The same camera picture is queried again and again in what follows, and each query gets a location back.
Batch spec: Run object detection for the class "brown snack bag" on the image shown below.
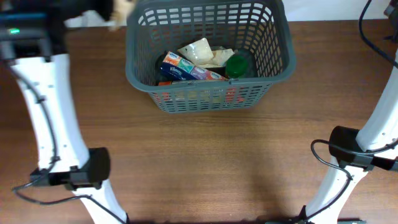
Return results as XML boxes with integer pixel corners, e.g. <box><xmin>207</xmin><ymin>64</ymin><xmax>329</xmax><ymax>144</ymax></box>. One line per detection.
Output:
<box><xmin>177</xmin><ymin>38</ymin><xmax>235</xmax><ymax>68</ymax></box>
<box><xmin>109</xmin><ymin>0</ymin><xmax>137</xmax><ymax>31</ymax></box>

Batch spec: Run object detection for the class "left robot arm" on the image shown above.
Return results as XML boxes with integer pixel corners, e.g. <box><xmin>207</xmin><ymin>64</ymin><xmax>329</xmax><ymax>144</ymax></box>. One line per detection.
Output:
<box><xmin>1</xmin><ymin>0</ymin><xmax>133</xmax><ymax>223</ymax></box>

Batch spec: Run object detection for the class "tissue pocket pack bundle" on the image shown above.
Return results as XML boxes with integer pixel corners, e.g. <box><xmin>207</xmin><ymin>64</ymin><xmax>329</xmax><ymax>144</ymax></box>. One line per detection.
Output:
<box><xmin>157</xmin><ymin>52</ymin><xmax>226</xmax><ymax>81</ymax></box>

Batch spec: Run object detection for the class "green lid jar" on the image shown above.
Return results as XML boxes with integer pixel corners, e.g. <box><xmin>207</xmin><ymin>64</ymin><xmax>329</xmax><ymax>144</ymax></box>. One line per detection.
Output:
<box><xmin>225</xmin><ymin>55</ymin><xmax>248</xmax><ymax>78</ymax></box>

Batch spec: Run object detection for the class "grey plastic basket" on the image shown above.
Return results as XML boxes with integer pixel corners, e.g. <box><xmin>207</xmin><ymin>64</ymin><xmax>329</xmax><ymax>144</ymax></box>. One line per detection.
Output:
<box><xmin>126</xmin><ymin>0</ymin><xmax>296</xmax><ymax>113</ymax></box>

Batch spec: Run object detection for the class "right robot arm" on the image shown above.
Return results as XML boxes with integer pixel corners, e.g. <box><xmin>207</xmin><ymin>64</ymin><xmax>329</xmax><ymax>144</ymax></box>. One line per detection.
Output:
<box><xmin>297</xmin><ymin>59</ymin><xmax>397</xmax><ymax>223</ymax></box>

